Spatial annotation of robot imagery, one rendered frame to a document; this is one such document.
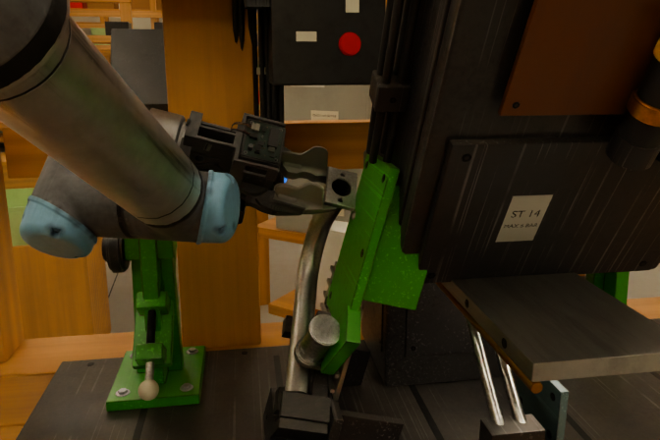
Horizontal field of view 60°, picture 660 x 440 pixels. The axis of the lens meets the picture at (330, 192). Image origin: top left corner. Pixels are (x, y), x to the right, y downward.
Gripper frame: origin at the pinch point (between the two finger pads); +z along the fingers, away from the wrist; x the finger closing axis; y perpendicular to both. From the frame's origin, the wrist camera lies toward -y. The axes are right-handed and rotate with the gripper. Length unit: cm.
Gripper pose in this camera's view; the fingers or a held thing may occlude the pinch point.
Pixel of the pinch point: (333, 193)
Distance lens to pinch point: 74.6
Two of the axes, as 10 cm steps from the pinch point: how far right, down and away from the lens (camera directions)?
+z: 9.5, 2.3, 2.0
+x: 0.9, -8.3, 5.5
